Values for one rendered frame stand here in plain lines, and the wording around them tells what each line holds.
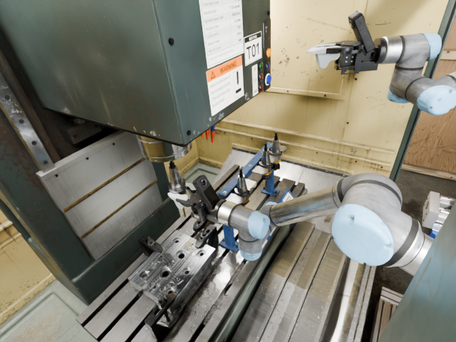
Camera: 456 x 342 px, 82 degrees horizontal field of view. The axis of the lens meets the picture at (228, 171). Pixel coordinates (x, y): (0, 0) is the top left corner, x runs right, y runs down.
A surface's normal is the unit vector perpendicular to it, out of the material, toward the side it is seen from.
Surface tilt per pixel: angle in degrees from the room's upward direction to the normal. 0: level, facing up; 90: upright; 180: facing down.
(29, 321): 0
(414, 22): 90
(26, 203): 90
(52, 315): 0
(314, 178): 24
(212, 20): 90
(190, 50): 90
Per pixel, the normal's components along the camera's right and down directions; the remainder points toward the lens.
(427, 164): -0.54, 0.52
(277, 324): -0.16, -0.74
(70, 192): 0.84, 0.25
